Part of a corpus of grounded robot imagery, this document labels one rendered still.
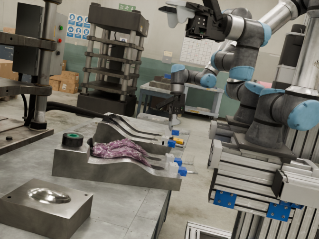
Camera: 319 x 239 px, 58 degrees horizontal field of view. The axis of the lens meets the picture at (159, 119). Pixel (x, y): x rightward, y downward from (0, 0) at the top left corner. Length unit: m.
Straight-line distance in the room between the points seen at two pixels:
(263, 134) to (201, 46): 6.72
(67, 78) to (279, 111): 7.27
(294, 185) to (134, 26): 4.51
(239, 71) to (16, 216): 0.77
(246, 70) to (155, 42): 6.98
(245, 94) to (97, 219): 1.12
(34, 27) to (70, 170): 1.00
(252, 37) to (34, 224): 0.82
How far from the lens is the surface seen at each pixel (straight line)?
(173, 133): 1.58
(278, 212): 1.39
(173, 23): 0.93
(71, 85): 8.06
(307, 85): 1.13
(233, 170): 1.25
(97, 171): 1.15
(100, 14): 5.48
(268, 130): 1.23
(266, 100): 1.22
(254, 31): 0.98
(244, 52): 0.97
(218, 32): 0.93
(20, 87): 1.67
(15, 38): 1.59
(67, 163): 1.15
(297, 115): 1.09
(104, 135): 1.51
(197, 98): 7.90
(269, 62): 7.79
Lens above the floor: 1.30
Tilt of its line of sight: 11 degrees down
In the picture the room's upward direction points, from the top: 11 degrees clockwise
